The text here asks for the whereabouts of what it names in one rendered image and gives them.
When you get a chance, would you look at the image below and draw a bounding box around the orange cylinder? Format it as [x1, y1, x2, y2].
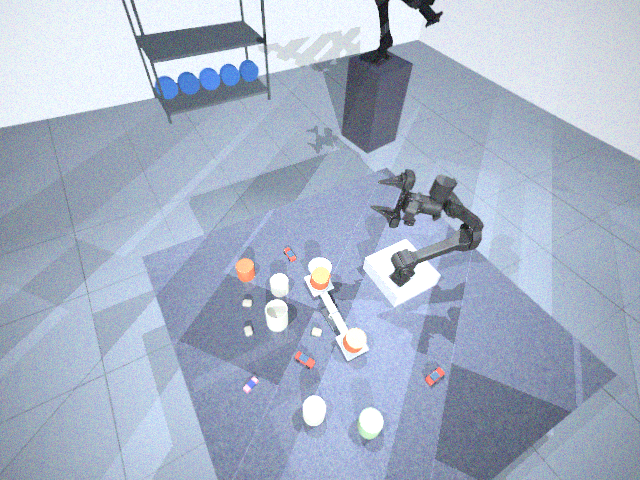
[236, 258, 255, 282]

